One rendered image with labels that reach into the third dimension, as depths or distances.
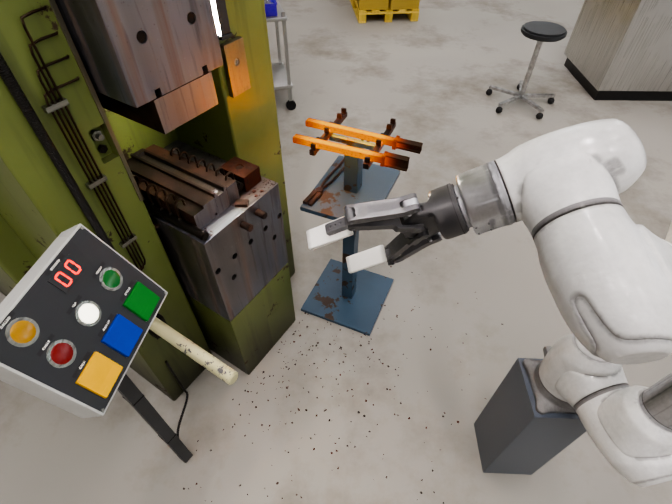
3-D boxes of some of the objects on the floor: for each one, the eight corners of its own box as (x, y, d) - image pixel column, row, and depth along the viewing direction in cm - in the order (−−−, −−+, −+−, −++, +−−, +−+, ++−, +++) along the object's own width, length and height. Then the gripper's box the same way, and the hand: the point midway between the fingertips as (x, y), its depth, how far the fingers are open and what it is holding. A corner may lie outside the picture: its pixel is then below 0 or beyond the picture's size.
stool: (541, 88, 402) (569, 14, 354) (565, 120, 360) (601, 42, 312) (481, 88, 402) (501, 15, 354) (499, 120, 360) (524, 42, 312)
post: (193, 455, 172) (71, 307, 93) (186, 463, 170) (55, 319, 91) (186, 449, 174) (61, 299, 95) (179, 458, 172) (45, 311, 92)
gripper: (451, 192, 45) (290, 252, 53) (483, 255, 66) (364, 292, 74) (434, 138, 48) (283, 203, 56) (470, 215, 69) (357, 255, 77)
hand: (336, 251), depth 65 cm, fingers open, 13 cm apart
